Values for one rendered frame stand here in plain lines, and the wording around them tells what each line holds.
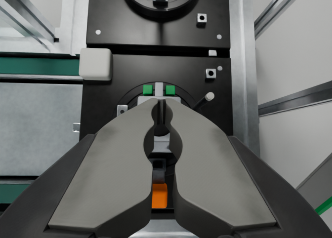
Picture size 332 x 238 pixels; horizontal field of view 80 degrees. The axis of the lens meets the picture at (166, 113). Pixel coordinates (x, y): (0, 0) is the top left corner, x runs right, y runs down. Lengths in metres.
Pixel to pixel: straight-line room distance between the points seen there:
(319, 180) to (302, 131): 0.21
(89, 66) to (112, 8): 0.11
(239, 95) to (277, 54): 0.21
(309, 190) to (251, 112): 0.13
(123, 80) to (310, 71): 0.42
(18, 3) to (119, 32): 0.13
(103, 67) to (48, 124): 0.16
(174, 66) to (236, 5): 0.17
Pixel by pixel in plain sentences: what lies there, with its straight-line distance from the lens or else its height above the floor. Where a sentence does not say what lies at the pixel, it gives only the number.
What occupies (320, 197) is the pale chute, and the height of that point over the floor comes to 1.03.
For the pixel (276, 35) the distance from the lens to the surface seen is 0.56.
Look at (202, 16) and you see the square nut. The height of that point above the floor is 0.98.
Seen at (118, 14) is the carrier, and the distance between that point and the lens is 0.38.
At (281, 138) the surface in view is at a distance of 0.50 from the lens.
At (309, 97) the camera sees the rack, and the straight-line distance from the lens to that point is 0.32.
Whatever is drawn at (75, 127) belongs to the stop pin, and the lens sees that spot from 0.34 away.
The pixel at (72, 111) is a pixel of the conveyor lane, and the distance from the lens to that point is 0.40.
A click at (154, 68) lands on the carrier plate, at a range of 0.33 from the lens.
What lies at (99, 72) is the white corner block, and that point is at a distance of 0.32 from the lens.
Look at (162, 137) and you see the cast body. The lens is 0.20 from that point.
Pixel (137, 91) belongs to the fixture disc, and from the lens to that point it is 0.30.
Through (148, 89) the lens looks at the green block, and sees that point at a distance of 0.25.
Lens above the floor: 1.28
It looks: 82 degrees down
